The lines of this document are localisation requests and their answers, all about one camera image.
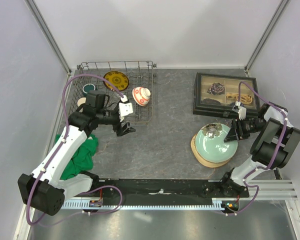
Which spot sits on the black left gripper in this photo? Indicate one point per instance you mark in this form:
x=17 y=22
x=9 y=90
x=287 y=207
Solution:
x=120 y=130

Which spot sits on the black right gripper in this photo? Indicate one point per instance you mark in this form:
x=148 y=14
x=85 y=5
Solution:
x=236 y=129

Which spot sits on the green flower plate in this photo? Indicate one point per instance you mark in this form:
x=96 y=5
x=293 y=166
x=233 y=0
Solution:
x=214 y=132

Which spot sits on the cream bird plate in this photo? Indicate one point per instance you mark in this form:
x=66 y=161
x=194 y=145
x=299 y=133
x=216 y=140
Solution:
x=210 y=155

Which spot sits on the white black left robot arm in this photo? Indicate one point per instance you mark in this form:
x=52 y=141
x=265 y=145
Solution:
x=43 y=189

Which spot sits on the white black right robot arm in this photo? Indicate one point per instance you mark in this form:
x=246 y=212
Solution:
x=164 y=147

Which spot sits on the white orange patterned bowl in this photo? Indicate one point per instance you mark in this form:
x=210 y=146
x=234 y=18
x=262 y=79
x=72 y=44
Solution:
x=141 y=95

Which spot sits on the black glass-lid display box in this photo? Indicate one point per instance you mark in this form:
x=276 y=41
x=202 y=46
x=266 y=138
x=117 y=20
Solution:
x=215 y=95

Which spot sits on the yellow patterned plate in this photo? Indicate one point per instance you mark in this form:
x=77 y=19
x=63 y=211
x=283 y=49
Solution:
x=118 y=79

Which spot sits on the beige cup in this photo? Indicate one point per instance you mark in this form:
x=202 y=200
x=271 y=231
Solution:
x=81 y=101

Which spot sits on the green cloth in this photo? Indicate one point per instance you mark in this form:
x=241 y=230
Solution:
x=81 y=159

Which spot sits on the dark teal mug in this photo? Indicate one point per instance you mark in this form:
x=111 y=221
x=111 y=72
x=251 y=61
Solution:
x=87 y=88

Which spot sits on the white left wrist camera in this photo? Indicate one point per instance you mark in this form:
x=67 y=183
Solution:
x=125 y=108

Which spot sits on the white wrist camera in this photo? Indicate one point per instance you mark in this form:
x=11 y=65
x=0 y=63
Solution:
x=125 y=108
x=240 y=110

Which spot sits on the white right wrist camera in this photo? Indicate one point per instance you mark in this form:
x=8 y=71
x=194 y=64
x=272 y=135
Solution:
x=240 y=110

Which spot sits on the grey wire dish rack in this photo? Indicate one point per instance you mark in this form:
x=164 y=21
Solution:
x=139 y=74

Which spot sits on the slotted cable duct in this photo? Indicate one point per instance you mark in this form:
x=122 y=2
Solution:
x=88 y=204

